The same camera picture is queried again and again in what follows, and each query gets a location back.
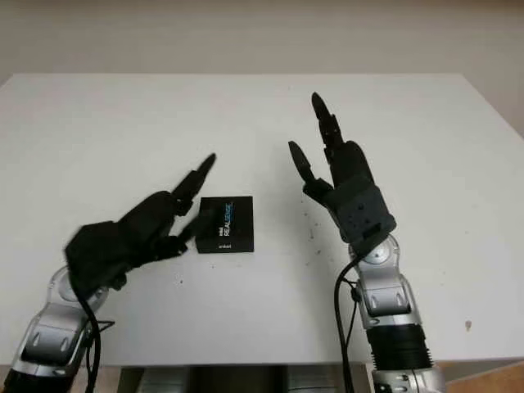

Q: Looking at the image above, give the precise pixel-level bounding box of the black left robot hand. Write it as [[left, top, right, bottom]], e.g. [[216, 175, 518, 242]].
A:
[[116, 153, 217, 262]]

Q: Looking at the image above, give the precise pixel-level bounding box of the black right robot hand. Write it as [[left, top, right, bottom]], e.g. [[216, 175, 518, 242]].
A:
[[287, 92, 376, 214]]

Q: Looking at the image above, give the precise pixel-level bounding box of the black box lid intel print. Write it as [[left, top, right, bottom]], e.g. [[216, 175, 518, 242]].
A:
[[195, 196, 255, 255]]

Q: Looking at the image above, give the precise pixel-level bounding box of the dark grey robot torso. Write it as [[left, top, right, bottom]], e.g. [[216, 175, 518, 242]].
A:
[[118, 366, 365, 393]]

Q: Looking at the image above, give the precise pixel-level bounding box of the white table leg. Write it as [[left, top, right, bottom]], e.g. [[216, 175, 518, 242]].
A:
[[359, 363, 377, 393]]

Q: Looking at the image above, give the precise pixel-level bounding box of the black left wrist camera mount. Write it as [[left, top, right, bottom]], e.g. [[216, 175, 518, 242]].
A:
[[64, 220, 132, 296]]

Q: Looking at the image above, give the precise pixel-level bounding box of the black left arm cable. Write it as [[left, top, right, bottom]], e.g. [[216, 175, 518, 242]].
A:
[[71, 282, 115, 393]]

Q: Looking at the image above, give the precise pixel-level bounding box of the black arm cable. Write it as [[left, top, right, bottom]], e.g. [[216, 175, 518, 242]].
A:
[[334, 253, 362, 393], [71, 282, 115, 393]]

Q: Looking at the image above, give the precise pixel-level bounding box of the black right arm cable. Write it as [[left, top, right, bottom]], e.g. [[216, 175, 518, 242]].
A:
[[334, 253, 362, 393]]

